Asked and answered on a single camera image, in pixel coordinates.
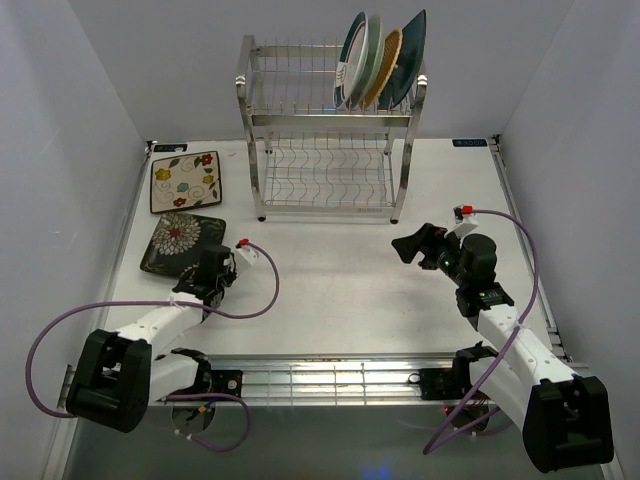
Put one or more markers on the light green floral plate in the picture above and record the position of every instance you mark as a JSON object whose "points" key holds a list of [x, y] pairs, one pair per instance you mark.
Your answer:
{"points": [[375, 54]]}

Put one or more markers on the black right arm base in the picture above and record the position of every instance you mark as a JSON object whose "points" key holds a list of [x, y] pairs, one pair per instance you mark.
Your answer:
{"points": [[454, 382]]}

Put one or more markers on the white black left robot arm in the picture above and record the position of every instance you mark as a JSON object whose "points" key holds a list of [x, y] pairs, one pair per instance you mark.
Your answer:
{"points": [[121, 372]]}

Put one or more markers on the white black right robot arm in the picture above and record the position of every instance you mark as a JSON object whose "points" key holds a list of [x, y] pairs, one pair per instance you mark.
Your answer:
{"points": [[564, 418]]}

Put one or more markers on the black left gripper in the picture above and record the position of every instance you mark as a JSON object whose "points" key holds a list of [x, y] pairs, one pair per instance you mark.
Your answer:
{"points": [[232, 274]]}

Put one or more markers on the aluminium front rail frame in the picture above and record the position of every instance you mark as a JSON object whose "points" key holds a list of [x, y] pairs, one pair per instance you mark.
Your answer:
{"points": [[329, 315]]}

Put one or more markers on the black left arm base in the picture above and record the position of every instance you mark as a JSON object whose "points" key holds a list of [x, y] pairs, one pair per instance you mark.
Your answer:
{"points": [[220, 385]]}

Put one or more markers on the stainless steel dish rack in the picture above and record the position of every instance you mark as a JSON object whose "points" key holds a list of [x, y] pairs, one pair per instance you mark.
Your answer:
{"points": [[308, 157]]}

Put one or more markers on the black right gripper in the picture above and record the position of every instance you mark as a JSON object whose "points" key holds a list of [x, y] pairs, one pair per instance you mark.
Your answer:
{"points": [[428, 239]]}

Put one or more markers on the black square floral plate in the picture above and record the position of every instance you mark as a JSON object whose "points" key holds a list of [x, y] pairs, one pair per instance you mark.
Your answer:
{"points": [[178, 241]]}

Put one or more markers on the white plate teal red rim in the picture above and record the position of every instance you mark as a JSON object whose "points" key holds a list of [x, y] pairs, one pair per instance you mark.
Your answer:
{"points": [[352, 60]]}

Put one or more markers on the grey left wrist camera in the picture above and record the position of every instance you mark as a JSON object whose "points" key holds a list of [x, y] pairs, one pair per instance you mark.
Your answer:
{"points": [[244, 255]]}

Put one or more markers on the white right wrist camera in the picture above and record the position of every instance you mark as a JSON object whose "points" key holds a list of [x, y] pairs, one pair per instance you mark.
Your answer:
{"points": [[465, 222]]}

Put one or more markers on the cream square floral plate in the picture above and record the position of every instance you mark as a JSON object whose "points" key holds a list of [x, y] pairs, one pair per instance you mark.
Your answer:
{"points": [[185, 182]]}

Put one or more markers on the woven bamboo round plate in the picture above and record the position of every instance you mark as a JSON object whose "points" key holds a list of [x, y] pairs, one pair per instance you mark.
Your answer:
{"points": [[392, 46]]}

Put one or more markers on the dark teal square plate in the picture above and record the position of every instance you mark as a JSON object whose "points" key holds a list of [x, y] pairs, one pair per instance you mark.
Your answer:
{"points": [[407, 64]]}

